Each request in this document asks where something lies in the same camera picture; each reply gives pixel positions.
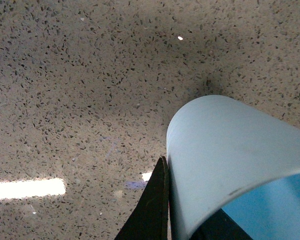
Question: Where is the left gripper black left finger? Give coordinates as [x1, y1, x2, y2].
[115, 156, 170, 240]

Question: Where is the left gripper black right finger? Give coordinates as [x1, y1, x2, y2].
[190, 209, 252, 240]

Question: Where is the blue cup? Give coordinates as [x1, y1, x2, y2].
[166, 95, 300, 240]

